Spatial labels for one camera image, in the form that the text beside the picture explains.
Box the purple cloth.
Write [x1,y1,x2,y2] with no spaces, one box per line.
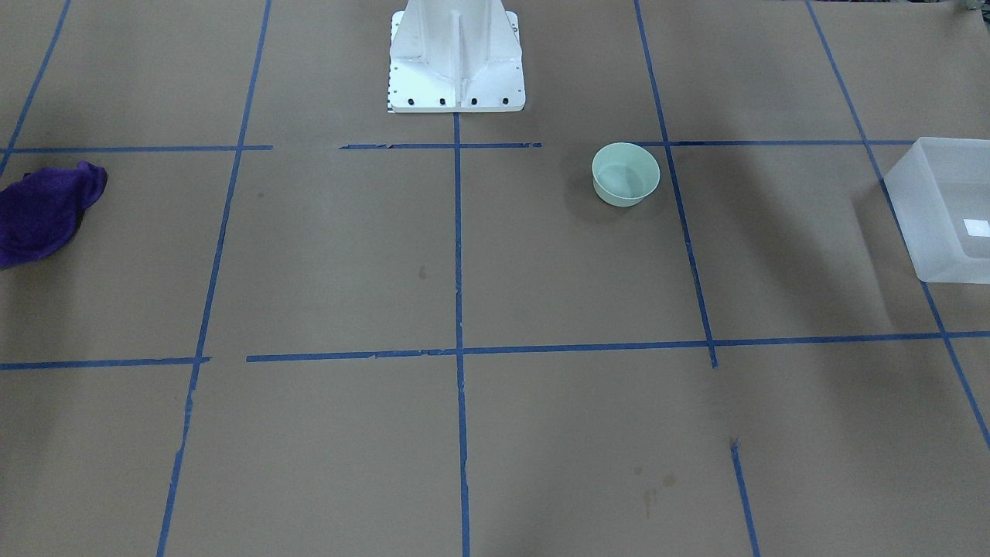
[1,161,108,268]

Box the green ceramic bowl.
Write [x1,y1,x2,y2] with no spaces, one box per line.
[592,142,662,208]

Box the clear plastic box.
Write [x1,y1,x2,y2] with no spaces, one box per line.
[884,137,989,283]

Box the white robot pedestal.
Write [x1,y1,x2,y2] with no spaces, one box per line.
[387,1,527,113]

